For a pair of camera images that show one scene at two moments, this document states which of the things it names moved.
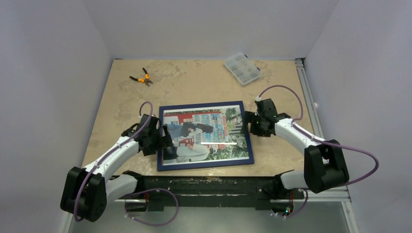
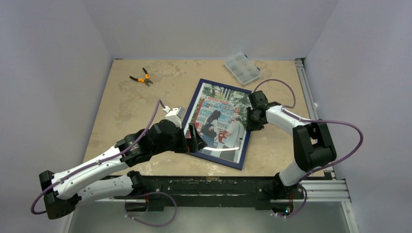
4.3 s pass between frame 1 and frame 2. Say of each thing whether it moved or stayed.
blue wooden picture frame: moved
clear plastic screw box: stayed
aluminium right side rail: stayed
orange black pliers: stayed
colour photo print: moved
